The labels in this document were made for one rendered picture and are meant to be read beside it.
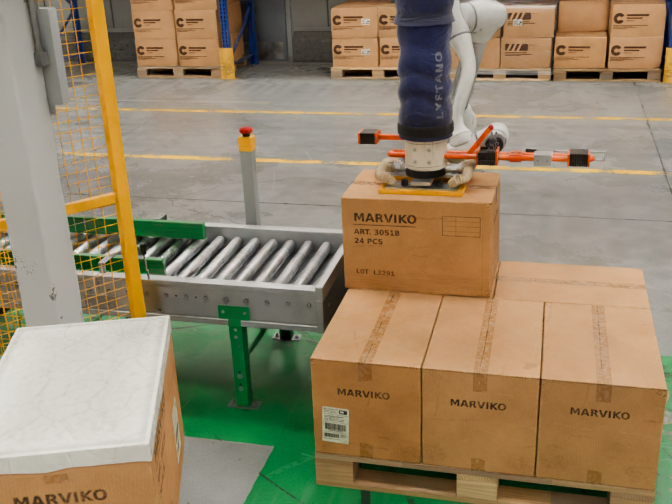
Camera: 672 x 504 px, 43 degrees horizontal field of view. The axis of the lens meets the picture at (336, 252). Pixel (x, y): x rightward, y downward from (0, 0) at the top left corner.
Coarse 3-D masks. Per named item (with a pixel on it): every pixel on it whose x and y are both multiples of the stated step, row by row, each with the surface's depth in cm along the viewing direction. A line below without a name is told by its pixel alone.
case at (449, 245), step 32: (352, 192) 347; (480, 192) 339; (352, 224) 345; (384, 224) 342; (416, 224) 338; (448, 224) 335; (480, 224) 331; (352, 256) 351; (384, 256) 347; (416, 256) 343; (448, 256) 340; (480, 256) 336; (384, 288) 352; (416, 288) 349; (448, 288) 345; (480, 288) 341
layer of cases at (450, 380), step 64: (384, 320) 328; (448, 320) 326; (512, 320) 324; (576, 320) 322; (640, 320) 320; (320, 384) 306; (384, 384) 299; (448, 384) 293; (512, 384) 287; (576, 384) 282; (640, 384) 278; (320, 448) 317; (384, 448) 310; (448, 448) 303; (512, 448) 297; (576, 448) 291; (640, 448) 285
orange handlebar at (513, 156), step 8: (384, 136) 376; (392, 136) 375; (392, 152) 349; (400, 152) 348; (448, 152) 346; (456, 152) 345; (464, 152) 344; (504, 152) 340; (512, 152) 337; (520, 152) 336; (528, 152) 338; (512, 160) 337; (520, 160) 335; (528, 160) 334; (552, 160) 332; (560, 160) 331; (592, 160) 328
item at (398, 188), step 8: (384, 184) 349; (400, 184) 346; (408, 184) 346; (432, 184) 344; (440, 184) 339; (384, 192) 343; (392, 192) 342; (400, 192) 341; (408, 192) 340; (416, 192) 339; (424, 192) 338; (432, 192) 338; (440, 192) 337; (448, 192) 336; (456, 192) 335
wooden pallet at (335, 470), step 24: (336, 456) 316; (336, 480) 320; (360, 480) 321; (384, 480) 320; (408, 480) 320; (432, 480) 319; (456, 480) 319; (480, 480) 305; (528, 480) 300; (552, 480) 297
